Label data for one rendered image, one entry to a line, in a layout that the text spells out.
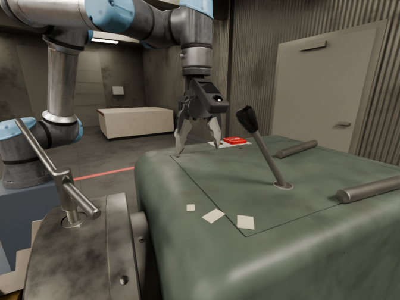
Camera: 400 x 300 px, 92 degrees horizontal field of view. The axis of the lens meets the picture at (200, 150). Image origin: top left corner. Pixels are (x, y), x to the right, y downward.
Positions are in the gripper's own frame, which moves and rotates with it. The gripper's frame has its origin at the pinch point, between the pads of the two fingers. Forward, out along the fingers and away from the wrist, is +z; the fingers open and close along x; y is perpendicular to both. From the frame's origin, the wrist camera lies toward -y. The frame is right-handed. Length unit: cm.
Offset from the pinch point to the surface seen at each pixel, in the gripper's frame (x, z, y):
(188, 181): 7.9, 2.3, -12.0
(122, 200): 20.2, 4.1, -11.0
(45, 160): 30.9, -4.1, -7.9
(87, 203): 24.0, -2.2, -21.4
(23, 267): 36.9, 13.7, -9.5
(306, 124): -246, 32, 156
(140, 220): 17.7, 8.8, -11.6
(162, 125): -129, 94, 602
